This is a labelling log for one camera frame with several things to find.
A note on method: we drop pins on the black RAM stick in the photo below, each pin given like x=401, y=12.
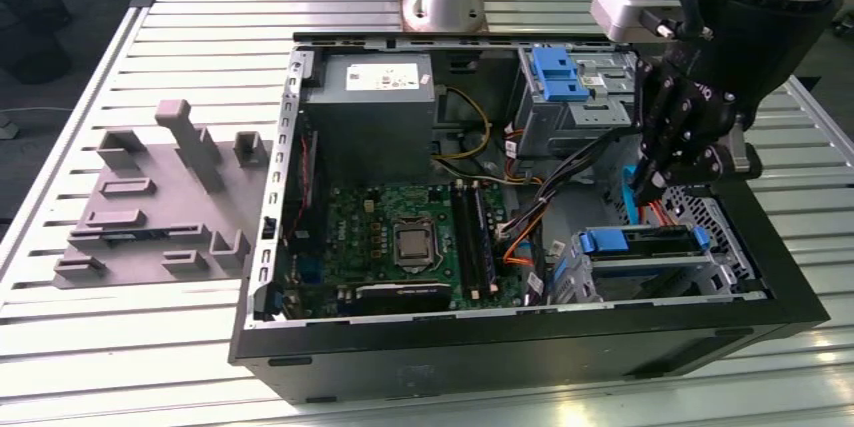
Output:
x=484, y=237

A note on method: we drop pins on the metal optical drive cage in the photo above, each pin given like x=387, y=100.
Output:
x=601, y=112

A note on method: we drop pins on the green motherboard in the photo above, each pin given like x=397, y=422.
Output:
x=347, y=207

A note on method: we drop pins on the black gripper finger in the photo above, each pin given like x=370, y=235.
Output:
x=708, y=164
x=664, y=112

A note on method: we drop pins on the black mesh waste bin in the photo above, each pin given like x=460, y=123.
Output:
x=34, y=47

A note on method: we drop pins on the black graphics card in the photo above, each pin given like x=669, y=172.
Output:
x=401, y=299

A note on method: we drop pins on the silver CPU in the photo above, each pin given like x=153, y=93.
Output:
x=416, y=244

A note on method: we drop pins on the CPU socket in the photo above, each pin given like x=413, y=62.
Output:
x=417, y=223

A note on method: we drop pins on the hard disk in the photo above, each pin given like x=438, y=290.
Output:
x=604, y=242

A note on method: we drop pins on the metal disk bay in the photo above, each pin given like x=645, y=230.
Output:
x=668, y=260

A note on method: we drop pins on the black open PC case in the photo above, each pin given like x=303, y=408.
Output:
x=468, y=347

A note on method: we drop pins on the grey power supply unit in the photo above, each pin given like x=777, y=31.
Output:
x=367, y=122

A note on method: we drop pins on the blue drive latch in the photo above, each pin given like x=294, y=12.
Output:
x=557, y=77

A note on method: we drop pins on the black chair base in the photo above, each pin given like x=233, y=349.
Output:
x=847, y=31

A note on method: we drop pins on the grey parts rack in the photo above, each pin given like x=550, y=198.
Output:
x=167, y=212

